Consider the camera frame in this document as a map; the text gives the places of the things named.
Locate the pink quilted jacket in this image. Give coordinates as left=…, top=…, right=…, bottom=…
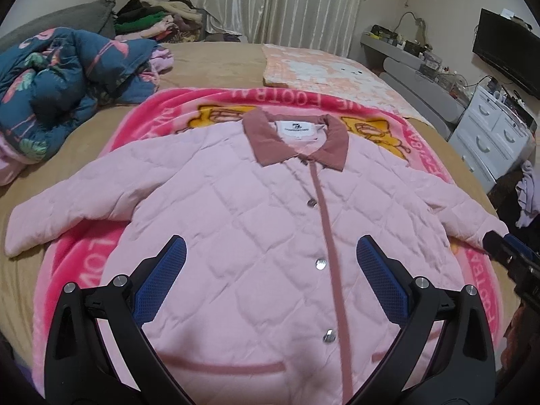
left=5, top=110, right=507, bottom=404

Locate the pink cartoon fleece blanket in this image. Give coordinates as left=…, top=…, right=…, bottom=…
left=31, top=87, right=505, bottom=405

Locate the pile of folded clothes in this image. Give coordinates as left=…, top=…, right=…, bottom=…
left=113, top=0, right=206, bottom=43

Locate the grey pillow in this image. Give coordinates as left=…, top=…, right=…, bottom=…
left=1, top=0, right=116, bottom=52

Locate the peach patterned blanket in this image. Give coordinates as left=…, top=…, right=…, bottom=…
left=262, top=44, right=428, bottom=124

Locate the navy flamingo print duvet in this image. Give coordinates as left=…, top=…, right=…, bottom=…
left=1, top=27, right=159, bottom=163

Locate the black flat screen television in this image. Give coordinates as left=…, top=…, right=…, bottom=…
left=472, top=8, right=540, bottom=99

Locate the lilac garment on chair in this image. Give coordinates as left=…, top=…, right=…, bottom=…
left=515, top=160, right=540, bottom=228

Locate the beige striped curtain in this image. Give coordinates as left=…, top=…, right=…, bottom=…
left=190, top=0, right=361, bottom=57

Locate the grey cluttered shelf desk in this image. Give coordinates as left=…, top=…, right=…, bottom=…
left=360, top=32, right=465, bottom=140

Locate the white drawer cabinet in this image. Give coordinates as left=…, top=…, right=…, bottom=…
left=450, top=86, right=537, bottom=193

